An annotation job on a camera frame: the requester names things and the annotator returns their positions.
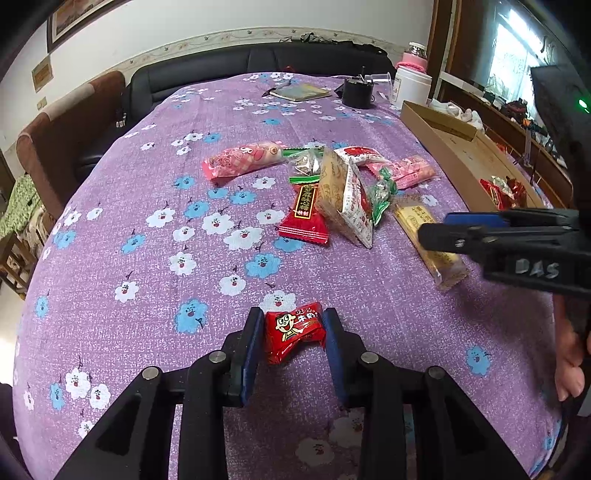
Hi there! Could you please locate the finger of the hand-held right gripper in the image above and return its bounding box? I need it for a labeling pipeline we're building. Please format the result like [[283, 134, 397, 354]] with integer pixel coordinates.
[[445, 210, 575, 228], [418, 222, 509, 265]]

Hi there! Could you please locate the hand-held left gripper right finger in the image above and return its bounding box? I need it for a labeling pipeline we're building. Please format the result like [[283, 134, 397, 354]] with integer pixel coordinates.
[[322, 307, 529, 480]]

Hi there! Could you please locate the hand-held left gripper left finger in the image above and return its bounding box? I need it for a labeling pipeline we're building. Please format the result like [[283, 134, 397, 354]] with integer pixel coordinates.
[[54, 307, 265, 480]]

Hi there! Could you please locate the gold snack packet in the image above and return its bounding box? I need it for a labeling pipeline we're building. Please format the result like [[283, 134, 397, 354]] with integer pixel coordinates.
[[392, 199, 470, 291]]

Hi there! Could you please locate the red cartoon candy packet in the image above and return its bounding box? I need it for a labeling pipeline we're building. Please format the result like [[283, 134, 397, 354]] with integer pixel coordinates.
[[264, 302, 327, 365]]

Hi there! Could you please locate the cardboard box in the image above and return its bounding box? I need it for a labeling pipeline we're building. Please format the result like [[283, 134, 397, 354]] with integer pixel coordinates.
[[399, 100, 555, 213]]

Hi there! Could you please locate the green edged clear snack packet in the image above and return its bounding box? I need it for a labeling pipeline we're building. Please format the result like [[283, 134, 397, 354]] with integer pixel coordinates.
[[283, 147, 326, 185], [369, 167, 399, 228]]

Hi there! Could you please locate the white red-print snack packet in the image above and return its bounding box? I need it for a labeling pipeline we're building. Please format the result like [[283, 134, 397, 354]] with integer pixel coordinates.
[[339, 159, 376, 250]]

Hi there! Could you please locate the beige snack packet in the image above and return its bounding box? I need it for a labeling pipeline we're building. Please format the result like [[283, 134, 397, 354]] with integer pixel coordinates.
[[318, 148, 358, 236]]

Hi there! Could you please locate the person's right hand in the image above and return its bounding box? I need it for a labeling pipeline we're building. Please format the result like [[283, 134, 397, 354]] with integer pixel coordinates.
[[553, 295, 591, 402]]

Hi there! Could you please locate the dark red snack packet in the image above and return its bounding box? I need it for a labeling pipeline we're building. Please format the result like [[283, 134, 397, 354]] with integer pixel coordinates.
[[479, 178, 509, 210], [505, 176, 528, 208]]

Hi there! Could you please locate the plain pink snack packet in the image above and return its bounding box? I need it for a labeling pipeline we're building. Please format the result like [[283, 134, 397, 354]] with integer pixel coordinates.
[[367, 155, 438, 191]]

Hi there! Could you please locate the white sock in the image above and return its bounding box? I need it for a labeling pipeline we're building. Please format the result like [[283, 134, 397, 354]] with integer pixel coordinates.
[[429, 99, 462, 118], [455, 108, 485, 132]]

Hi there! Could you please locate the red and white snack packet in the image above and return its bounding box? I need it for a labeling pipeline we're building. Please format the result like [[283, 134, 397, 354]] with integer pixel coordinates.
[[333, 146, 393, 168]]

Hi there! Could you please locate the red packet with black label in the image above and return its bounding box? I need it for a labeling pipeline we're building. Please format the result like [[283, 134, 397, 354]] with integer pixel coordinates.
[[278, 182, 332, 246]]

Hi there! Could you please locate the white plastic jar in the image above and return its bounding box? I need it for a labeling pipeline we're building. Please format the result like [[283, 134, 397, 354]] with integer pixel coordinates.
[[392, 65, 432, 110]]

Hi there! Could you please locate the clear plastic cup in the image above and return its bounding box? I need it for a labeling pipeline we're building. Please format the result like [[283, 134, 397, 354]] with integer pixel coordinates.
[[367, 71, 399, 95]]

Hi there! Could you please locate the window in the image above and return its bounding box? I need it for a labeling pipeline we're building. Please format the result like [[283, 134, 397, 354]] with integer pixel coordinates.
[[485, 14, 555, 107]]

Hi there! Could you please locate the black cup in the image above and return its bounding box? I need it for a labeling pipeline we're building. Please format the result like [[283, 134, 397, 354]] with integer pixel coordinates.
[[342, 69, 376, 110]]

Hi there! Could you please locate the pink printed snack packet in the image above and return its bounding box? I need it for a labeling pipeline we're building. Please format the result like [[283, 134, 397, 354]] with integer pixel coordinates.
[[202, 140, 286, 182]]

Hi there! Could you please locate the yellow green notebook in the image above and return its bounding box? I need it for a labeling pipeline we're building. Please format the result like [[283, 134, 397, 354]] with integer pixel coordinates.
[[270, 83, 332, 102]]

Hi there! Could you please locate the wooden stool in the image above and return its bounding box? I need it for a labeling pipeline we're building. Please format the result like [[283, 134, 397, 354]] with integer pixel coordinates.
[[0, 222, 47, 296]]

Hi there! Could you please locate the green patterned cloth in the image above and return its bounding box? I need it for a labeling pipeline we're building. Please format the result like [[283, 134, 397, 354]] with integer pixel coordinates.
[[0, 174, 40, 236]]

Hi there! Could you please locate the brown armchair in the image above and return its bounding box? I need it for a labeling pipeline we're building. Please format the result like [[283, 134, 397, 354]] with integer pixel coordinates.
[[16, 70, 127, 217]]

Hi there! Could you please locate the black leather sofa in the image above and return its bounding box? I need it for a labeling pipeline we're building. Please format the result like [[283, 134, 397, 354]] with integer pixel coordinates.
[[76, 41, 398, 171]]

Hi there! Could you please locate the wooden door frame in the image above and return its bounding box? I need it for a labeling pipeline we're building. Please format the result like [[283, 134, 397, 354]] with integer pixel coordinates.
[[427, 0, 462, 100]]

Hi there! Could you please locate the black cable bundle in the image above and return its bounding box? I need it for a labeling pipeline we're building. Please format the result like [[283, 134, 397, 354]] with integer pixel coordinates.
[[286, 36, 393, 58]]

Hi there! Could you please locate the black strap with buckles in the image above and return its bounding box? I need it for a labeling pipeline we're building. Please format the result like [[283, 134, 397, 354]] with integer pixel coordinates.
[[115, 88, 130, 127]]

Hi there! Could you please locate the small wall plaque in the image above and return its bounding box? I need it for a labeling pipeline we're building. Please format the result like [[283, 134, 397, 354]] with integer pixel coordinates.
[[31, 54, 52, 90]]

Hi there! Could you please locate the framed wall painting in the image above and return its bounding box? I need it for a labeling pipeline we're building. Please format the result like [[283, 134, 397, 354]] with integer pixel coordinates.
[[46, 0, 134, 51]]

